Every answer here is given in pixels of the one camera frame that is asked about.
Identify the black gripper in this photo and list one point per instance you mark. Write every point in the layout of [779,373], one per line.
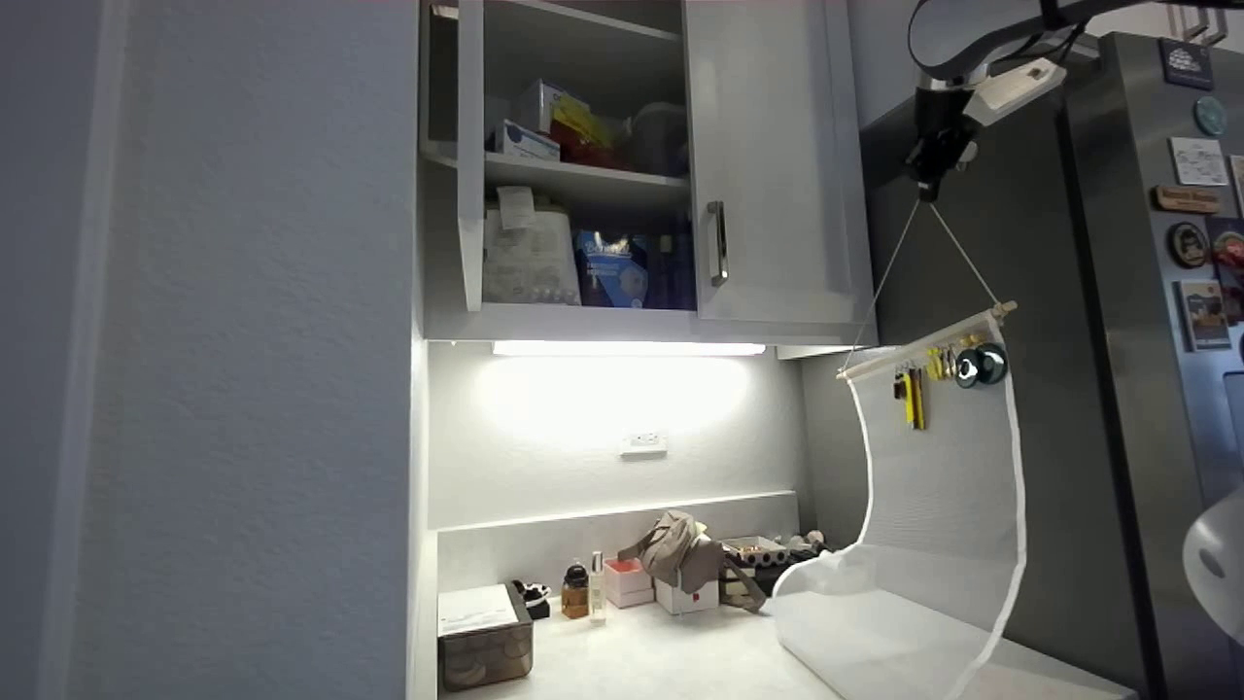
[937,122]

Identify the clear plastic bag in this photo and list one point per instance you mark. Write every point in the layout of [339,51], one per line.
[944,520]

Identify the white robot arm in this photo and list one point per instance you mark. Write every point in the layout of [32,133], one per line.
[1218,570]

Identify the under-cabinet light strip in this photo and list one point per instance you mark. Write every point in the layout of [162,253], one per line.
[627,347]

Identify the white cabinet door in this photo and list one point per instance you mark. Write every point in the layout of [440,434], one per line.
[470,159]

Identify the brown strip magnet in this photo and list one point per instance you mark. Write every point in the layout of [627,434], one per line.
[1188,199]

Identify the round dark magnet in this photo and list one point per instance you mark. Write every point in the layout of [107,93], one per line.
[1188,244]

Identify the white square magnet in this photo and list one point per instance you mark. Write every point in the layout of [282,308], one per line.
[1200,163]

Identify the stainless steel refrigerator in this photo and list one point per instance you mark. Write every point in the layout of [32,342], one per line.
[1100,391]

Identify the clear plastic container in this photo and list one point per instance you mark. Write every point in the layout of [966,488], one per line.
[659,139]

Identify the dark blue magnet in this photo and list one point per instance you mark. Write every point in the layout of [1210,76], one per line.
[1188,64]

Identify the teal round magnet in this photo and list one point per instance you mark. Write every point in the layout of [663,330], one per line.
[1210,115]

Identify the Los Angeles poster magnet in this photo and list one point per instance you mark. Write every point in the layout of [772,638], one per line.
[1201,313]

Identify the red pink magnet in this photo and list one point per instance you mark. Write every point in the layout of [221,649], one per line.
[1231,268]

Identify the yellow red package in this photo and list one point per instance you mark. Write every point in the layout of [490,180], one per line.
[582,130]

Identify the small white blue box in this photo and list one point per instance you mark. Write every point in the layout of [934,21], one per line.
[521,142]

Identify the dark box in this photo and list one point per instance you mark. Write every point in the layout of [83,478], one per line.
[773,566]

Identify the small brown object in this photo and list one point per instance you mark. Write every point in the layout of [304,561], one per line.
[738,585]

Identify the pink white box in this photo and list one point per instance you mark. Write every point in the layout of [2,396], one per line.
[627,585]

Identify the small clear bottle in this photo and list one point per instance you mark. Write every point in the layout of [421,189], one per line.
[597,588]

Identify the amber glass bottle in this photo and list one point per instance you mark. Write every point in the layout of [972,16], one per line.
[575,593]

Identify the small black object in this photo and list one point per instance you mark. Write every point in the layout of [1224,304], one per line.
[531,602]

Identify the brown box white lid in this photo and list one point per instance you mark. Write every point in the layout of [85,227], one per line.
[482,642]

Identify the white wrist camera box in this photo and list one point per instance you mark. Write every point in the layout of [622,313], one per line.
[1017,89]

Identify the white wall cabinet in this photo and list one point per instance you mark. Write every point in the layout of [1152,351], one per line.
[584,323]

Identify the white wall outlet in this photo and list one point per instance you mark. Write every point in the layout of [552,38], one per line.
[643,450]

